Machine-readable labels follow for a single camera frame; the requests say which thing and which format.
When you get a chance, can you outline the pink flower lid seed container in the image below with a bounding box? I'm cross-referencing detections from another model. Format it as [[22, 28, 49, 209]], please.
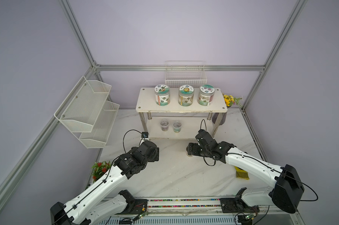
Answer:
[[197, 84, 215, 106]]

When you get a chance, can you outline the sunflower lid seed container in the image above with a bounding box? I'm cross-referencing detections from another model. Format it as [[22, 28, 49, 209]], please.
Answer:
[[178, 85, 194, 107]]

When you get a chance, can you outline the strawberry lid seed container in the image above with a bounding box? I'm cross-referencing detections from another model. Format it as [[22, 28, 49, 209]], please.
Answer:
[[154, 84, 170, 106]]

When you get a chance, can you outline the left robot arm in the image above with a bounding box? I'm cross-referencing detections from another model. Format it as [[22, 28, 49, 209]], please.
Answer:
[[50, 141, 159, 225]]

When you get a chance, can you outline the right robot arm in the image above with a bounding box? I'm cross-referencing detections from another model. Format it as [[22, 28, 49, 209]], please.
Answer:
[[186, 142, 305, 214]]

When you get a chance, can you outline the white two-tier shelf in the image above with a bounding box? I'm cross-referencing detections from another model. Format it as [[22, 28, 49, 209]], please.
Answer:
[[136, 88, 228, 140]]

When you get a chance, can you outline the black yellow work glove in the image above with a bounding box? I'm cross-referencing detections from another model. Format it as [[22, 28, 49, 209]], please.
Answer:
[[235, 166, 249, 180]]

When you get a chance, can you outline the red flower plant pot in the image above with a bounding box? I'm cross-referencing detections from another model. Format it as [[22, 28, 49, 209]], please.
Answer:
[[92, 161, 110, 182]]

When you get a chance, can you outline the yellow sunflower plant pot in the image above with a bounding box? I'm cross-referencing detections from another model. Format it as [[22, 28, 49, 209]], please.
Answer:
[[212, 94, 243, 126]]

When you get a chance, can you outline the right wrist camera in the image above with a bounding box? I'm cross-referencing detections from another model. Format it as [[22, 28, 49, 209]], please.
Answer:
[[195, 129, 218, 150]]

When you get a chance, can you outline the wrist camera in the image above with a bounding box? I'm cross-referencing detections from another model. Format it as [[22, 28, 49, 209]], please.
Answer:
[[140, 132, 149, 143], [195, 129, 218, 150]]

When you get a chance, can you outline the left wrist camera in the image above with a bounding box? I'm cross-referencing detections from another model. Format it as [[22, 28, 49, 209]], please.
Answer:
[[140, 132, 149, 143]]

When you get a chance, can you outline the aluminium front rail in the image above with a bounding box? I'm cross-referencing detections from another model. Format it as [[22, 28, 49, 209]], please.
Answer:
[[63, 195, 305, 225]]

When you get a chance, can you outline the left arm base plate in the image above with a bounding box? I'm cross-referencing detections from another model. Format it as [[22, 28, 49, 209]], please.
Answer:
[[116, 199, 148, 215]]

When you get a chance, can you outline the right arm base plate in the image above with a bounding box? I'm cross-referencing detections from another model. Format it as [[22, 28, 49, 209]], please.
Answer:
[[220, 198, 260, 213]]

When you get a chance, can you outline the white mesh wall rack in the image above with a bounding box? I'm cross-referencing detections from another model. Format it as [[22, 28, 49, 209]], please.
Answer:
[[54, 77, 119, 149]]

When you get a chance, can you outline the white wire basket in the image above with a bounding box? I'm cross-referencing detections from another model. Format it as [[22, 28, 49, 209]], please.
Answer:
[[165, 61, 208, 88]]

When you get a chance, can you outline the aluminium cage frame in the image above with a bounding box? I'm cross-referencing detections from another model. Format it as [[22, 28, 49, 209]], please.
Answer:
[[0, 0, 308, 214]]

